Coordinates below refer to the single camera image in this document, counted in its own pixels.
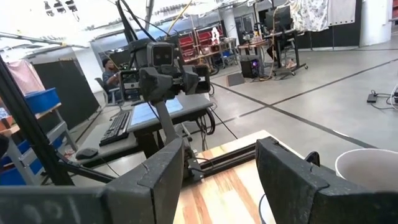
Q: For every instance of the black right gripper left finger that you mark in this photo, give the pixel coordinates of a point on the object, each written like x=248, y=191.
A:
x=155, y=193

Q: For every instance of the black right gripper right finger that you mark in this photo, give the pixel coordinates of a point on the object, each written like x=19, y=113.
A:
x=295, y=189

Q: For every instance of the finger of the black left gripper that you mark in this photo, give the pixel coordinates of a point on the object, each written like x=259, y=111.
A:
x=155, y=84
x=190, y=83

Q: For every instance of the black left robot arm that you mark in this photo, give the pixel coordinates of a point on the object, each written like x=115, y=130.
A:
x=138, y=53

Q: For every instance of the person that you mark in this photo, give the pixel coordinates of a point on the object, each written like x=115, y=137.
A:
x=109, y=74

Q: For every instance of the grey desk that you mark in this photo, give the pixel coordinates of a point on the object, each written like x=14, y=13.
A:
x=192, y=107

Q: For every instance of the grey office chair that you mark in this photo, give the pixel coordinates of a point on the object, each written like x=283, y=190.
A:
x=102, y=90

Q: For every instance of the flat blue screen monitor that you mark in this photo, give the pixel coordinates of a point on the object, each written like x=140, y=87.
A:
x=146, y=112

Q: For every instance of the black curved hook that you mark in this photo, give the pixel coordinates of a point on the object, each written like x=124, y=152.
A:
x=312, y=157

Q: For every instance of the red bin storage rack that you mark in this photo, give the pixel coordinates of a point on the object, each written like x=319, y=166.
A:
x=202, y=40

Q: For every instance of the grey floor mat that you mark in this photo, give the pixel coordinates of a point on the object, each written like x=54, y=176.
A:
x=235, y=80

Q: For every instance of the black keyboard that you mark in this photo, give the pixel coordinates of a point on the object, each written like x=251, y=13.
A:
x=115, y=129

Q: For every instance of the black divider panel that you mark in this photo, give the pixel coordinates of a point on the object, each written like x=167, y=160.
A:
x=68, y=90

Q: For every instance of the black computer tower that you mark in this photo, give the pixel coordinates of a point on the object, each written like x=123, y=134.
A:
x=250, y=67

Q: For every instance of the black computer mouse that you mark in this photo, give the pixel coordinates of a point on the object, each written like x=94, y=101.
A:
x=87, y=153

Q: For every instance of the blue storage bin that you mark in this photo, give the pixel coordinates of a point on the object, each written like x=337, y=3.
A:
x=43, y=101

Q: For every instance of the grey shelving rack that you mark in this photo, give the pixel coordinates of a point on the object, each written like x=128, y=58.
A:
x=53, y=130

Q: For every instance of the pink cloth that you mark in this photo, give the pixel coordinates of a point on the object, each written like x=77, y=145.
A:
x=26, y=77

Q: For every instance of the black rolling monitor stand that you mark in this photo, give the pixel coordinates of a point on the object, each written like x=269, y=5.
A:
x=284, y=40

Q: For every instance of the black power strip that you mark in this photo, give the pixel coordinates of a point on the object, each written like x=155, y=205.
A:
x=371, y=98

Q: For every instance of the patterned hanging cloth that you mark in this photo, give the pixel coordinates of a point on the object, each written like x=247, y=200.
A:
x=308, y=15

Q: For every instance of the white hanging sheet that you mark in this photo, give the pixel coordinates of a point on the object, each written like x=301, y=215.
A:
x=342, y=12

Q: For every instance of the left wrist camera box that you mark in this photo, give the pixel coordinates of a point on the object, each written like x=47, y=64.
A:
x=161, y=55

